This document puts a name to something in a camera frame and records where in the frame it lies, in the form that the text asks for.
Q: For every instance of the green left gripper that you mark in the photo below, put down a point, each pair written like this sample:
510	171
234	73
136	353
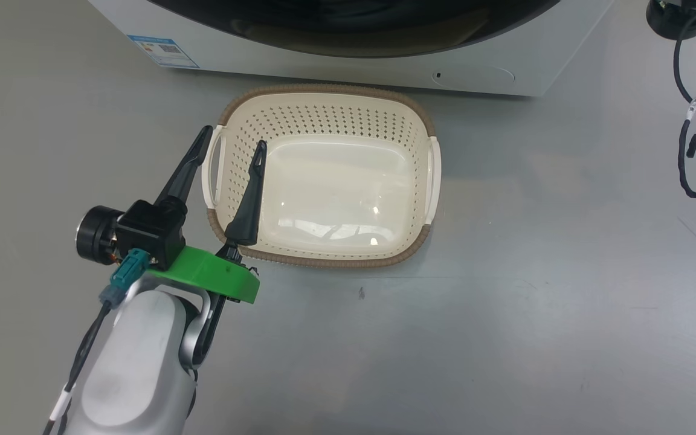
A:
215	275

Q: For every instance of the black round washing machine door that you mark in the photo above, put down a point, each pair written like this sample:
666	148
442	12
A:
354	24

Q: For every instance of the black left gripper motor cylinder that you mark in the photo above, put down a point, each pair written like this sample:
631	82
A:
95	234

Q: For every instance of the round drain filter cover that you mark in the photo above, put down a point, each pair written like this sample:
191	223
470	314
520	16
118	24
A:
475	75

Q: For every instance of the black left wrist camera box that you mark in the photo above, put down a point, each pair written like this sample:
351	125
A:
148	232

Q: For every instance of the blue energy label sticker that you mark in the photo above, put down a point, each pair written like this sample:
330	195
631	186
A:
164	51

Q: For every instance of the white washing machine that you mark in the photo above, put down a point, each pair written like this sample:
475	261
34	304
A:
505	54

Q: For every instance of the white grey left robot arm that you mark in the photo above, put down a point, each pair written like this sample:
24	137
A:
136	362

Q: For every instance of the cream perforated laundry basket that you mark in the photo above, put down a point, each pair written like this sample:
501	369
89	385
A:
336	199

